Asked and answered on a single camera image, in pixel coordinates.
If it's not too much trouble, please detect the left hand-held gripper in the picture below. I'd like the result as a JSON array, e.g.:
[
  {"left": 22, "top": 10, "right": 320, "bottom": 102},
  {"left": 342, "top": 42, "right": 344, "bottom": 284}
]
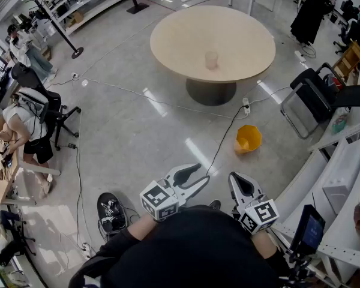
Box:
[{"left": 139, "top": 163, "right": 211, "bottom": 222}]

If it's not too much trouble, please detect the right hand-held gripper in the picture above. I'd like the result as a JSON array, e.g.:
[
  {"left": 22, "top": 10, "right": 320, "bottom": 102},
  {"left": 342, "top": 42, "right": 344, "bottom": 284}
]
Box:
[{"left": 227, "top": 172, "right": 280, "bottom": 235}]

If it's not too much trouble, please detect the orange plastic bin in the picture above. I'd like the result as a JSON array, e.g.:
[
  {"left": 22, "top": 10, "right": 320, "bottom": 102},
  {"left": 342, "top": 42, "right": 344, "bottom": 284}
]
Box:
[{"left": 233, "top": 124, "right": 262, "bottom": 155}]

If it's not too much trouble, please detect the translucent plastic cup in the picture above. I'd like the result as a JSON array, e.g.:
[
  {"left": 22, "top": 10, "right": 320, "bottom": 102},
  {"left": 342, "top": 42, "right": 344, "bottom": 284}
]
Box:
[{"left": 205, "top": 50, "right": 219, "bottom": 71}]

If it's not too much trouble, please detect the person's right forearm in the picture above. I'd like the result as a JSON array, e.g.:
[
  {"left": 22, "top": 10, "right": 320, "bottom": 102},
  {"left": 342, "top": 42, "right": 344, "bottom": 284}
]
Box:
[{"left": 251, "top": 229, "right": 279, "bottom": 260}]

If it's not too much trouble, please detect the person's left forearm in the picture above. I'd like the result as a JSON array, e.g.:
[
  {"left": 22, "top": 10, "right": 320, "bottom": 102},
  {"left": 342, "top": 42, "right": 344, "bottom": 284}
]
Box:
[{"left": 127, "top": 213, "right": 160, "bottom": 242}]

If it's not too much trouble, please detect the person's black shirt torso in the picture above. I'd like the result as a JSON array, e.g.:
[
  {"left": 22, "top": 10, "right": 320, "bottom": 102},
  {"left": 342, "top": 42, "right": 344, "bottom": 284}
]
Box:
[{"left": 68, "top": 204, "right": 292, "bottom": 288}]

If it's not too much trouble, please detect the black tablet screen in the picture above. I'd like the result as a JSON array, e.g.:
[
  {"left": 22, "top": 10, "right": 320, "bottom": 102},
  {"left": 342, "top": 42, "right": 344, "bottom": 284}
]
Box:
[{"left": 289, "top": 204, "right": 326, "bottom": 255}]

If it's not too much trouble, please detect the white metal shelf rack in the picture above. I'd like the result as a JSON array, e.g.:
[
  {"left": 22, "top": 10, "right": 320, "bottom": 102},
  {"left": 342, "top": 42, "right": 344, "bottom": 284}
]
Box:
[{"left": 271, "top": 118, "right": 360, "bottom": 286}]

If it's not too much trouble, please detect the white box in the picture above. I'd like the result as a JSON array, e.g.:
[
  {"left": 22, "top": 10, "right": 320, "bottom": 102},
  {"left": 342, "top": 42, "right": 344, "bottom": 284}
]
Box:
[{"left": 322, "top": 136, "right": 360, "bottom": 216}]

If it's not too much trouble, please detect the black folding chair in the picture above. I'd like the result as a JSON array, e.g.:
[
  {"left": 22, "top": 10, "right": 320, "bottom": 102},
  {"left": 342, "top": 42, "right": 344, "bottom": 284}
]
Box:
[{"left": 280, "top": 62, "right": 360, "bottom": 140}]

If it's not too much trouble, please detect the round wooden table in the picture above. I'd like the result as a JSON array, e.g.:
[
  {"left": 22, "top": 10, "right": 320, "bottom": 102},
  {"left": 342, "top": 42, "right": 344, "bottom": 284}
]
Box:
[{"left": 149, "top": 5, "right": 277, "bottom": 107}]

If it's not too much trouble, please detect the wooden chair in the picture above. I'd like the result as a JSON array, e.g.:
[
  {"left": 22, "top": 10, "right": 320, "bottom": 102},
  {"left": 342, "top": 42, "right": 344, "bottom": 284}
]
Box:
[{"left": 332, "top": 40, "right": 360, "bottom": 78}]

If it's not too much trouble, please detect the black office chair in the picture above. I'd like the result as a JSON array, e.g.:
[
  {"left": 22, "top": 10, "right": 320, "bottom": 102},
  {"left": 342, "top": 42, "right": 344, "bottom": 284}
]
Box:
[{"left": 11, "top": 62, "right": 82, "bottom": 151}]

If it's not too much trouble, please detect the wooden work desk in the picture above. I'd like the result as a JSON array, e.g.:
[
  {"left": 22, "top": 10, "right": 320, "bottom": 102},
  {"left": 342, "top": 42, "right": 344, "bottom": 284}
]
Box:
[{"left": 0, "top": 130, "right": 21, "bottom": 205}]

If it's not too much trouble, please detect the black coat stand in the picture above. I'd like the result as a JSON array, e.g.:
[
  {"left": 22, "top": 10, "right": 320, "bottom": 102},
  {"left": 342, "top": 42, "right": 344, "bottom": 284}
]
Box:
[{"left": 26, "top": 0, "right": 85, "bottom": 60}]

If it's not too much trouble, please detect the white curved shelf unit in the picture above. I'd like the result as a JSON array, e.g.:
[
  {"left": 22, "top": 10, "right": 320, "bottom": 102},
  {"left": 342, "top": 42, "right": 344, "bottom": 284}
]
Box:
[{"left": 32, "top": 0, "right": 139, "bottom": 37}]

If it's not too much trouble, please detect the black power cable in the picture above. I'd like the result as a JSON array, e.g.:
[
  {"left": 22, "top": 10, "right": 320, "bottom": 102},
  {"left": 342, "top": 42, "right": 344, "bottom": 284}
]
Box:
[{"left": 205, "top": 106, "right": 247, "bottom": 177}]

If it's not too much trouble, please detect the long white cable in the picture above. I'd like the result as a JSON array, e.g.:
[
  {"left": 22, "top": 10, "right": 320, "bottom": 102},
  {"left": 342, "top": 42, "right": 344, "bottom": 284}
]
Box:
[{"left": 47, "top": 76, "right": 290, "bottom": 121}]

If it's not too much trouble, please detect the thin black floor cable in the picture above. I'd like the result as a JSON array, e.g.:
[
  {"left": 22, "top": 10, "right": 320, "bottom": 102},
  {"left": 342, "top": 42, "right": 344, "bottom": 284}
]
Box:
[{"left": 73, "top": 146, "right": 92, "bottom": 253}]

